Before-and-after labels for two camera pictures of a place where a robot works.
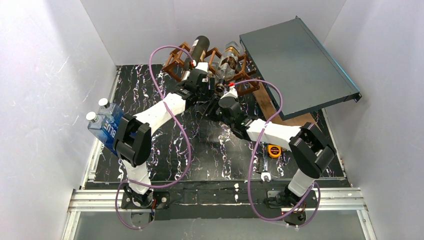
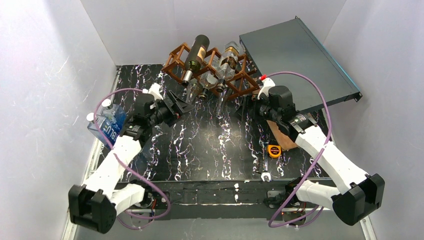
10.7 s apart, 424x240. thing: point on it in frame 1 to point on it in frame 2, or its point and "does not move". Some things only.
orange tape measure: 274,151 does not move
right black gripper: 212,106 to 253,108
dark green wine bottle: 197,52 does not move
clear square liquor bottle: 226,68 does not move
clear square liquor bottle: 210,74 does not move
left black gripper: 201,87 to 172,105
